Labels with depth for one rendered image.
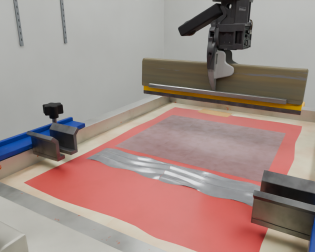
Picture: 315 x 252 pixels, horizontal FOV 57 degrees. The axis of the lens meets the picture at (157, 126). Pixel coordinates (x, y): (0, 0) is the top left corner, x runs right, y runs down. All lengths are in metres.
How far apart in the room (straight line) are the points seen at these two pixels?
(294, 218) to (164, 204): 0.19
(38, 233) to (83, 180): 0.27
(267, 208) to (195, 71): 0.43
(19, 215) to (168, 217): 0.21
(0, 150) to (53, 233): 0.35
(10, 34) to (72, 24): 0.69
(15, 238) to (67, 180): 0.33
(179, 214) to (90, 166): 0.23
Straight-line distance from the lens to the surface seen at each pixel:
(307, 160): 0.70
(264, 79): 0.69
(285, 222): 0.41
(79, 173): 0.59
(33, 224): 0.32
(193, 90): 0.73
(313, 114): 0.97
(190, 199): 0.50
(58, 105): 0.68
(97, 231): 0.38
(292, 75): 0.69
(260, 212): 0.41
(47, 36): 2.93
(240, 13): 0.70
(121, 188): 0.53
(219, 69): 0.70
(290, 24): 4.08
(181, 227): 0.44
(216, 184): 0.54
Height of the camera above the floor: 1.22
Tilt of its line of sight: 19 degrees down
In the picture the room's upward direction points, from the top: straight up
